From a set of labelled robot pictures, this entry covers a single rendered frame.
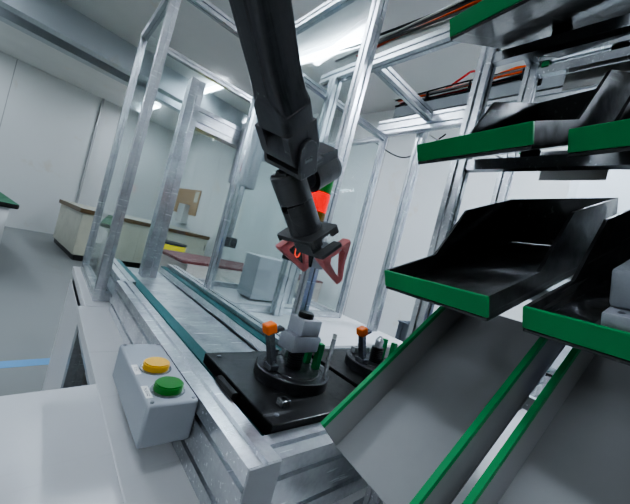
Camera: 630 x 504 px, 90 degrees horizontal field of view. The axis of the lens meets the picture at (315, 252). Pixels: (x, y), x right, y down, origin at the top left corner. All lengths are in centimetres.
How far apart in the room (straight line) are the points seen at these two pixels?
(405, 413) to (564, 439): 15
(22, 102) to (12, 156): 122
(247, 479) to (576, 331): 35
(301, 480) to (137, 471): 22
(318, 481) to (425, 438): 18
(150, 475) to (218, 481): 12
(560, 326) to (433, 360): 19
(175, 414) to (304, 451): 19
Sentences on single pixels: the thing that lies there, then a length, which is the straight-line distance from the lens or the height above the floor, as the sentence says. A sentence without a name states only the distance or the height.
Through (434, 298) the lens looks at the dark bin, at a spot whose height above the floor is 119.
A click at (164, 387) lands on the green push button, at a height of 97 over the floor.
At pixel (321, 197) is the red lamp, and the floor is 134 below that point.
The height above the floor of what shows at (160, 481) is 86.
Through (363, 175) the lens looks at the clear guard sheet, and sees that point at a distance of 203.
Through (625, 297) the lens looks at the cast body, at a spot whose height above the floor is 123.
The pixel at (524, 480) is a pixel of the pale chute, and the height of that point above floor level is 105.
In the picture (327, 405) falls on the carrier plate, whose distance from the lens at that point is 57.
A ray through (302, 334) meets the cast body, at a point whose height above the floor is 106.
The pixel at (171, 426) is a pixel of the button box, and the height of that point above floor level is 93.
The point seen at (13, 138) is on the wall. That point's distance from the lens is 997.
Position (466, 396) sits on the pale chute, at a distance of 43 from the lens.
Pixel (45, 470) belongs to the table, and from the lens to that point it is 58.
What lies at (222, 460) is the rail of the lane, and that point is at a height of 93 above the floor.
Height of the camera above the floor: 121
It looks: level
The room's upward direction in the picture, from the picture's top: 15 degrees clockwise
